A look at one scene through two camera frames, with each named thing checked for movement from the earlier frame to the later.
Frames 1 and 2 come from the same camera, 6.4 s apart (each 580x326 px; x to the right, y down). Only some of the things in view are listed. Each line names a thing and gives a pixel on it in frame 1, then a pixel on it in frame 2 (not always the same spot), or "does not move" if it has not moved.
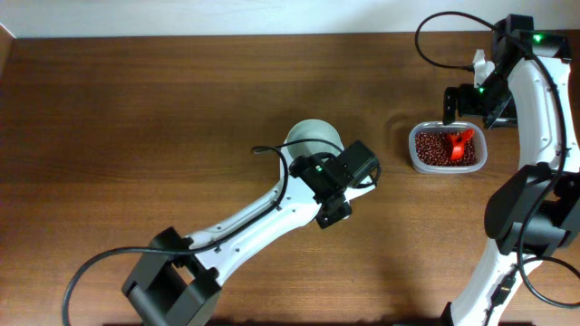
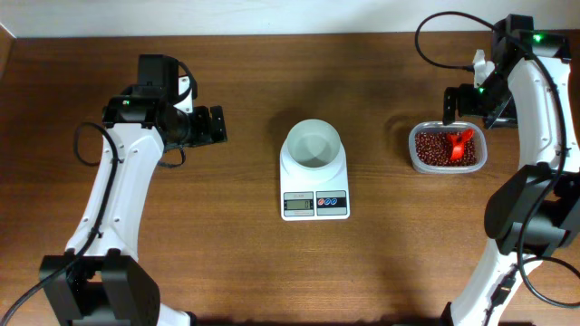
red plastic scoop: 458,142 does not move
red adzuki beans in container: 431,149 does not move
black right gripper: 451,101 does not move
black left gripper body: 335,213 to 217,124
